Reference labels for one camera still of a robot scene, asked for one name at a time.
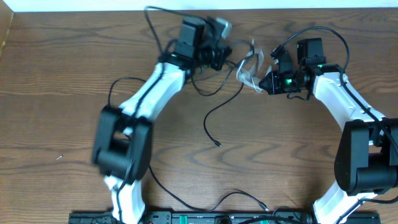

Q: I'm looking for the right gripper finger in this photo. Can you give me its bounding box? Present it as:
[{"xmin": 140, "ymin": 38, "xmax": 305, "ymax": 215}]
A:
[
  {"xmin": 259, "ymin": 71, "xmax": 273, "ymax": 86},
  {"xmin": 259, "ymin": 83, "xmax": 274, "ymax": 95}
]

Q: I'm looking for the short black cable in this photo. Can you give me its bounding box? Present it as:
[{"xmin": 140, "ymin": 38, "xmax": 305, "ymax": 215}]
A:
[{"xmin": 190, "ymin": 46, "xmax": 256, "ymax": 147}]

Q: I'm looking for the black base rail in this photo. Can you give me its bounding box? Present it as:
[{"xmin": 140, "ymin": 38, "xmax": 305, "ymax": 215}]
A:
[{"xmin": 68, "ymin": 208, "xmax": 382, "ymax": 224}]

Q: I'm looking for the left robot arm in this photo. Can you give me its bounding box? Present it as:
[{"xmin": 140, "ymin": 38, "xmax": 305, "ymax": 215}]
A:
[{"xmin": 91, "ymin": 16, "xmax": 232, "ymax": 223}]

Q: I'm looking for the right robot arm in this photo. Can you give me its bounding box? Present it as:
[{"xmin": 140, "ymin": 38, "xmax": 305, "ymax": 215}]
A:
[{"xmin": 259, "ymin": 38, "xmax": 397, "ymax": 223}]

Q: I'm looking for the white usb cable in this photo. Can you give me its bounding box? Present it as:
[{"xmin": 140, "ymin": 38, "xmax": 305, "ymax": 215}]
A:
[{"xmin": 235, "ymin": 39, "xmax": 273, "ymax": 94}]

